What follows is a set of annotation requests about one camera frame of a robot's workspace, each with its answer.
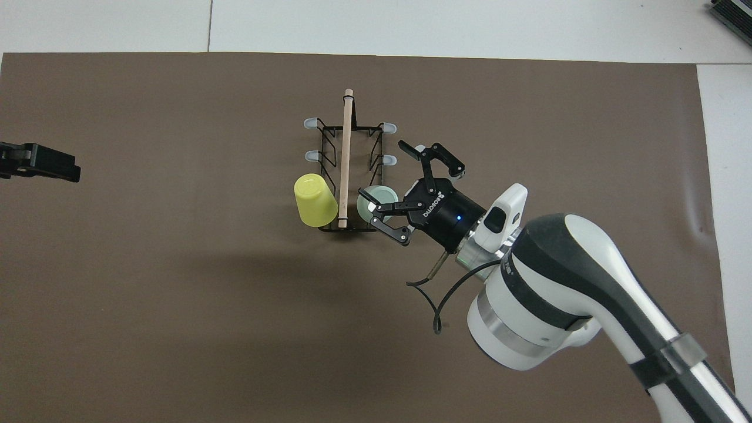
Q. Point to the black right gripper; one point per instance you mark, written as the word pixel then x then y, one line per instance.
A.
pixel 446 214

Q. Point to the green plastic cup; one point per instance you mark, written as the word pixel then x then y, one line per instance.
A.
pixel 373 197

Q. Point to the yellow plastic cup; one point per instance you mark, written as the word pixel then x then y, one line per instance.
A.
pixel 316 201

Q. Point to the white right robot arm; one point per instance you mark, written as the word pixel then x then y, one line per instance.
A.
pixel 558 276

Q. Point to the brown table mat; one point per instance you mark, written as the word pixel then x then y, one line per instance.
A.
pixel 176 294

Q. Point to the grey ribbed device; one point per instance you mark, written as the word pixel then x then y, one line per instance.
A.
pixel 733 13

